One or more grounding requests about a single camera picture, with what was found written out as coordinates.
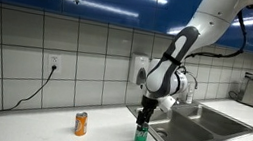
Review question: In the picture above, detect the round metal sink drain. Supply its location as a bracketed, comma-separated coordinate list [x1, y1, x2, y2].
[155, 128, 170, 139]

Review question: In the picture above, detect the stainless steel double sink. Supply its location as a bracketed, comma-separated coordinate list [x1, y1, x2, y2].
[121, 91, 253, 141]

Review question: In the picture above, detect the black power cord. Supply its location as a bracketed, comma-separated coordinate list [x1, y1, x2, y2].
[0, 57, 58, 124]

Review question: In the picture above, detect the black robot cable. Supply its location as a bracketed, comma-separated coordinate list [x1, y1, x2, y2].
[174, 0, 253, 98]

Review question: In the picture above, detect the orange soda can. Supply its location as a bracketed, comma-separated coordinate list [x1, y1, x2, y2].
[72, 110, 90, 138]

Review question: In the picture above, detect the white wall outlet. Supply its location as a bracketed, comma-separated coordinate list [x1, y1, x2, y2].
[45, 53, 64, 75]

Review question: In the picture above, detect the black appliance cord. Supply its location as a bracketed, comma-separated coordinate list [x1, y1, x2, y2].
[227, 90, 243, 103]

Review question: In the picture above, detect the green soda can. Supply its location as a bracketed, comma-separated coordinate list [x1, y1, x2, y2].
[133, 122, 150, 141]

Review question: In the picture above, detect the clear pump soap bottle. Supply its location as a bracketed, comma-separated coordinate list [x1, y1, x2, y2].
[184, 83, 196, 106]

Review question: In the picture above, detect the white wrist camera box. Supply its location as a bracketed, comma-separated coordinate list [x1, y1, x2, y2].
[157, 94, 177, 115]

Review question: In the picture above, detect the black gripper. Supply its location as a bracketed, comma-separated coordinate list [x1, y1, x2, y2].
[136, 95, 161, 128]

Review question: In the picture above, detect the white wall soap dispenser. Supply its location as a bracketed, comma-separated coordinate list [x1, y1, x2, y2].
[127, 52, 152, 88]

